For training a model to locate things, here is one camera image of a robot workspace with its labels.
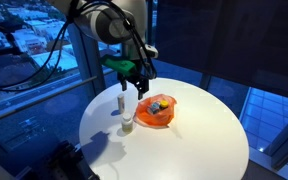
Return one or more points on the yellow capped bottle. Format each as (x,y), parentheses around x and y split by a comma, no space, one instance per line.
(164,104)

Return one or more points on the white pill container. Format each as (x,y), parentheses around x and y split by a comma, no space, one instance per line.
(127,123)

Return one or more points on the small blue box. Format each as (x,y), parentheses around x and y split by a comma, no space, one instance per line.
(153,108)

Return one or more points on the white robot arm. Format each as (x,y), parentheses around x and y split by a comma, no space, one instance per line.
(116,22)

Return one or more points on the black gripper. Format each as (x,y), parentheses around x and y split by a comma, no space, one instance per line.
(138,80)

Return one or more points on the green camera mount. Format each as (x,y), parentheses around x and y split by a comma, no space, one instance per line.
(119,64)

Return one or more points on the orange plastic bag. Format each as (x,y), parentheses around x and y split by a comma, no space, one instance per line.
(160,119)

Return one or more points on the dark roller window blind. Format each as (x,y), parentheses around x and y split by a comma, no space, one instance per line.
(245,41)

